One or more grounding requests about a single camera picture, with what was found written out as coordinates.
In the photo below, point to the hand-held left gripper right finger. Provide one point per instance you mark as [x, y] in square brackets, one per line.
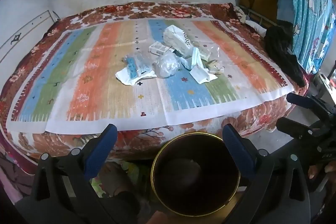
[238, 150]

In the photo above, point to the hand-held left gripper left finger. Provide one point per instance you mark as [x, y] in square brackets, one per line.
[103, 147]

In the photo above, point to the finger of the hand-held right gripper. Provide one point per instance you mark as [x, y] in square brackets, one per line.
[302, 100]
[291, 126]

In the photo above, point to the black gold-rimmed trash bin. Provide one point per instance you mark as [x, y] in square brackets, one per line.
[195, 176]

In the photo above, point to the white paper sheet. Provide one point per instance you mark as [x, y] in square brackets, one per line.
[126, 79]

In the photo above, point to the tan green snack wrapper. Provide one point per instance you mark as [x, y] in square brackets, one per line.
[215, 66]

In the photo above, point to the person's right hand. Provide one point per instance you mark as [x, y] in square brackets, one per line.
[313, 172]

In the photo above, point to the green floral cloth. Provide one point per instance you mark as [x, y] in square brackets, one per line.
[136, 171]

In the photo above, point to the black cloth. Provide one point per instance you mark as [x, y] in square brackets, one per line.
[283, 56]

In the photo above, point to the striped colourful mat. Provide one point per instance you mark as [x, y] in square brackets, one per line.
[92, 82]

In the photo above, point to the blue cartoon print curtain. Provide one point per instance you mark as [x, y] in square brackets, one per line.
[309, 16]

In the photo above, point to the white folded paper piece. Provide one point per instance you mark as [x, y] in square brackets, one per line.
[200, 74]

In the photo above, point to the blue white plastic wrapper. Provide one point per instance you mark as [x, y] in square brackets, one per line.
[134, 66]

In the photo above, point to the light blue cloth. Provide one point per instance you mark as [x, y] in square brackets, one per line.
[285, 3]

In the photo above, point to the clear plastic film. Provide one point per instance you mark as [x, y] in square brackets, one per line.
[214, 49]

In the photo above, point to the clear crumpled plastic bag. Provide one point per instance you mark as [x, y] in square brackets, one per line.
[166, 65]

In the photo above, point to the small white cardboard box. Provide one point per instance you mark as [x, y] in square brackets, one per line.
[158, 48]

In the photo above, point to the white printed plastic bag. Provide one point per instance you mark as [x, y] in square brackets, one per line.
[176, 39]

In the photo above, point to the white panelled cabinet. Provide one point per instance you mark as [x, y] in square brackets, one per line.
[23, 32]

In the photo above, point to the floral brown bed blanket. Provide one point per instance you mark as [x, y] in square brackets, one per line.
[147, 7]

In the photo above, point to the grey metal bed rail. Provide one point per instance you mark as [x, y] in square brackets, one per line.
[258, 18]

